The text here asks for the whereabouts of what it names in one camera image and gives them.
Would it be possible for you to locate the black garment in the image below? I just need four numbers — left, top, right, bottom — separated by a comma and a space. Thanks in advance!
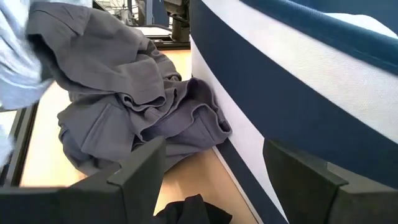
151, 194, 233, 224

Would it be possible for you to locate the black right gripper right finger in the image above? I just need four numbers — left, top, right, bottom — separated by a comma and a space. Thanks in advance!
262, 139, 398, 224

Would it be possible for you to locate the light blue shirt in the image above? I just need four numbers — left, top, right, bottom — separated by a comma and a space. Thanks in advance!
0, 0, 93, 170

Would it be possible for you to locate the navy white striped fabric bin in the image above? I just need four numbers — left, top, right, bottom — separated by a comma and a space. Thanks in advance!
189, 0, 398, 224

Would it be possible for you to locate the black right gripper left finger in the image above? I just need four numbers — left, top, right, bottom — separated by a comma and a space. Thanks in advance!
0, 135, 167, 224

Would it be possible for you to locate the black table frame rail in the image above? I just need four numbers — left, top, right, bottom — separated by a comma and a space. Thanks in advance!
0, 103, 40, 188

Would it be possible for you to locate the grey cotton garment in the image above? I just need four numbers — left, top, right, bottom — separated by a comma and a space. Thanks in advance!
25, 1, 233, 177

